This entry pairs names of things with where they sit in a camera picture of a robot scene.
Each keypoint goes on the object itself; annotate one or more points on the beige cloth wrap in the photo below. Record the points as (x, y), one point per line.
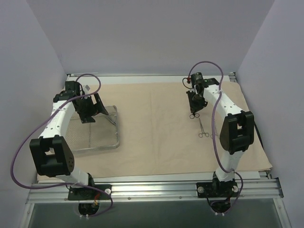
(155, 132)

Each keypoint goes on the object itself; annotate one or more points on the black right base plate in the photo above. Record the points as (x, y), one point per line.
(217, 190)

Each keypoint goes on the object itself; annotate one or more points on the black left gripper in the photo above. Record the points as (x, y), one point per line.
(90, 111)

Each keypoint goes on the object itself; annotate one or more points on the steel forceps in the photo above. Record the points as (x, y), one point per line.
(112, 119)

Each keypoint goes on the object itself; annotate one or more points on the wire mesh instrument tray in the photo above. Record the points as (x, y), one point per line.
(91, 137)

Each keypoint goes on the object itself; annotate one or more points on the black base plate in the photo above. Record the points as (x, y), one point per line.
(217, 190)
(89, 194)

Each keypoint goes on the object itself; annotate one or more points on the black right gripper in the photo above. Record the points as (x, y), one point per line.
(196, 104)

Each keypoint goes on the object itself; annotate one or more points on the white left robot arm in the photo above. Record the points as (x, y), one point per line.
(51, 154)

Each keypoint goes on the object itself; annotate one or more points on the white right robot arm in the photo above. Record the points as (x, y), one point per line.
(237, 132)

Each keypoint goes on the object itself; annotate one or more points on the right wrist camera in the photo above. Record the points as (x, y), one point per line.
(196, 78)

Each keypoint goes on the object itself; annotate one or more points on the aluminium table edge rail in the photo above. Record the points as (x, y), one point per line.
(232, 77)

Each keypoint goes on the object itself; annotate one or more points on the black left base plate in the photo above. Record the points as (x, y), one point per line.
(89, 194)

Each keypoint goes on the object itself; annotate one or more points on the aluminium front rail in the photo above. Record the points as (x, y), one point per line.
(161, 191)

